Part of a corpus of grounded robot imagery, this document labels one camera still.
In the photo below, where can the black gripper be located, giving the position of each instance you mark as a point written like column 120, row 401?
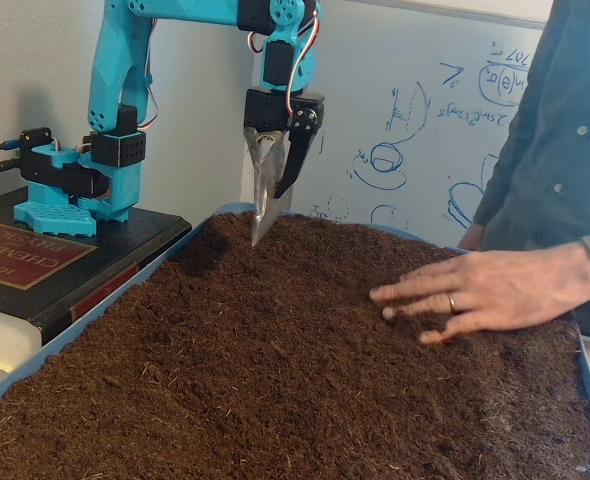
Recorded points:
column 264, row 111

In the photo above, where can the brown soil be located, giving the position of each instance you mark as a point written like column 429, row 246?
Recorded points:
column 225, row 350

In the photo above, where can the teal five-joint robot arm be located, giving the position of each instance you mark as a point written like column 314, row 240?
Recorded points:
column 110, row 60

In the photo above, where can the person right forearm green sleeve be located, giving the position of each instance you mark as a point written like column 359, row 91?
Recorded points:
column 497, row 195

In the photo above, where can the person right hand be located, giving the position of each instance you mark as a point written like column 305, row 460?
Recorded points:
column 471, row 237

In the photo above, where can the person left hand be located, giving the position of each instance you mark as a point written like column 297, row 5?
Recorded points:
column 500, row 290

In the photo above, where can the whiteboard with blue drawings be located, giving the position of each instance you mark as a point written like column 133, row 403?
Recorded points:
column 355, row 75

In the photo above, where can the black chemistry physics handbook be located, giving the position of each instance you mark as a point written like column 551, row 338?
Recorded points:
column 120, row 240

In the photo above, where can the blue plastic tray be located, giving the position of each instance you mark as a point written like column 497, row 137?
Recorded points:
column 75, row 331

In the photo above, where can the person body green shirt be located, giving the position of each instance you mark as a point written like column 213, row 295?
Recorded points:
column 575, row 100

